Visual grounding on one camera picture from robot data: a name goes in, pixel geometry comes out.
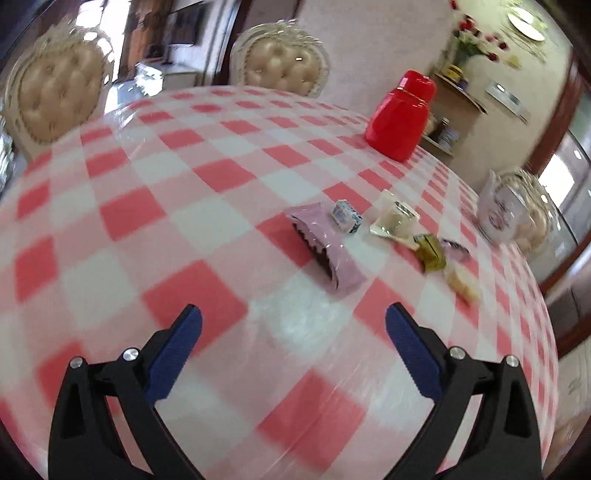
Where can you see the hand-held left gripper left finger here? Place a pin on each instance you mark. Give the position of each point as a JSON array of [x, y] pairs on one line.
[[178, 350]]

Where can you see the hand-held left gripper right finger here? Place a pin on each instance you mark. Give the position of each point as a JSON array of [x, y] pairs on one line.
[[411, 350]]

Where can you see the pink snack packet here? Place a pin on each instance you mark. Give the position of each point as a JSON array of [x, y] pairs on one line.
[[328, 244]]

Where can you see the cream cake clear packet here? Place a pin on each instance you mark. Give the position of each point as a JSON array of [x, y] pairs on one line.
[[395, 219], [464, 284]]

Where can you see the olive green wrapped snack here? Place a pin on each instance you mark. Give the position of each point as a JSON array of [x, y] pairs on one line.
[[430, 253]]

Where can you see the purple snack packet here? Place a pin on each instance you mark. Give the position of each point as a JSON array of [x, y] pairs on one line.
[[455, 249]]

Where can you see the small white blue box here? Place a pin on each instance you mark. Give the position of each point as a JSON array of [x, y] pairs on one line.
[[346, 216]]

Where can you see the red checkered tablecloth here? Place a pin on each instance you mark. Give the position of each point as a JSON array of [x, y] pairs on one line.
[[184, 194]]

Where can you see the white floral teapot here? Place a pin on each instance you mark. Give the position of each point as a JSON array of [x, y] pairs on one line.
[[501, 207]]

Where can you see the cream tufted chair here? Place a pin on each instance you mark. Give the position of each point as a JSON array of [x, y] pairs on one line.
[[55, 87], [281, 64], [542, 217]]

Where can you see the tin can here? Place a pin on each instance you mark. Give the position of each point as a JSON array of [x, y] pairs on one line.
[[448, 138]]

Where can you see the glass panel door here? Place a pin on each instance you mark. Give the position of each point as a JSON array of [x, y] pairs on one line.
[[570, 194]]

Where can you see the red thermos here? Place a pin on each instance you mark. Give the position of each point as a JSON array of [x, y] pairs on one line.
[[399, 120]]

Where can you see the white television cabinet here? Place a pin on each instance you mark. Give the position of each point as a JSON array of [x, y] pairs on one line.
[[166, 76]]

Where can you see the yellow jar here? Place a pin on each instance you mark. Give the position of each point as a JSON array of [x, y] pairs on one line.
[[452, 73]]

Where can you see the red flower bouquet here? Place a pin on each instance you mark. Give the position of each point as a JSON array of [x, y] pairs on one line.
[[475, 32]]

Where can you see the television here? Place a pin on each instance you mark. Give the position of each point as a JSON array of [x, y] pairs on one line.
[[185, 25]]

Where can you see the white decorative plate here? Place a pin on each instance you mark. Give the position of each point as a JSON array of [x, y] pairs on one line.
[[526, 23]]

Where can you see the wooden wall shelf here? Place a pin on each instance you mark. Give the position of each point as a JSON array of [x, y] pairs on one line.
[[455, 110]]

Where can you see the wall switch panel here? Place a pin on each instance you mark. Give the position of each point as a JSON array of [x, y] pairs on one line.
[[508, 100]]

